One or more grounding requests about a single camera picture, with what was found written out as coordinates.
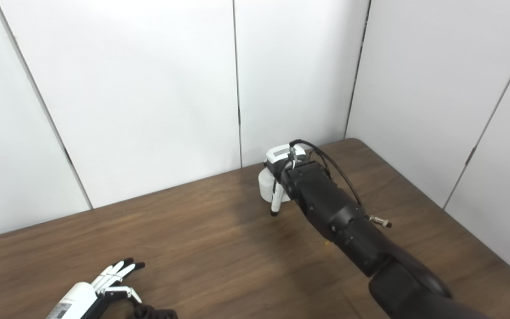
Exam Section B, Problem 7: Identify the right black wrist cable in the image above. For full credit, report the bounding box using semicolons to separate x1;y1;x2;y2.
289;139;393;229

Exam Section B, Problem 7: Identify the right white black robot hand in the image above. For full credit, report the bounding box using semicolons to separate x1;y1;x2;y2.
264;144;309;217

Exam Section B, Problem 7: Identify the round white plastic piece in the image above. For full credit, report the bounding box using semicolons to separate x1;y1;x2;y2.
258;166;294;203

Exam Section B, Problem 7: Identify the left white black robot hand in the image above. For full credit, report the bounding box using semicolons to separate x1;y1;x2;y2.
45;258;146;319

